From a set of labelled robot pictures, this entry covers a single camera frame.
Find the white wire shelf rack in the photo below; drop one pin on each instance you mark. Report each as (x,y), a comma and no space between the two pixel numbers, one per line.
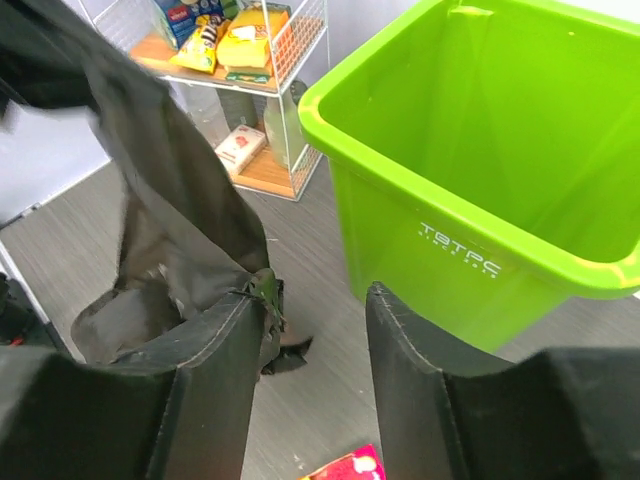
(263,98)

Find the blue green sponge pack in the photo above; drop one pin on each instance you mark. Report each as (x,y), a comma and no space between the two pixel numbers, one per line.
(176,19)

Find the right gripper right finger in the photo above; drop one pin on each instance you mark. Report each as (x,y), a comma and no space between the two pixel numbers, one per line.
(448,410)

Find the green plastic trash bin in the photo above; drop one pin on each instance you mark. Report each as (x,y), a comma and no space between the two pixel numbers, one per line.
(485,161)

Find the yellow snack bag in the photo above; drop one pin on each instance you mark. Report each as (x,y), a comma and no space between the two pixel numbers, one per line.
(198,52)

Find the yellow orange sponge pack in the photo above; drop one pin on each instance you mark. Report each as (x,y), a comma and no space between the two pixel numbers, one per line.
(246,42)

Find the white red small box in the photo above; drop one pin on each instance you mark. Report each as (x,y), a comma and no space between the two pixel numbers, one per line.
(239,148)

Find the black trash bag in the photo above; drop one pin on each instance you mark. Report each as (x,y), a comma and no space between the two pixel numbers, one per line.
(188,236)

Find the pink orange sponge package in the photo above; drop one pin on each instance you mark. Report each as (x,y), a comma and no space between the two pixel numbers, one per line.
(360,464)

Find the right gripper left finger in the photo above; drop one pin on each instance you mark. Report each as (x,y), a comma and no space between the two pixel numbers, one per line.
(176,408)

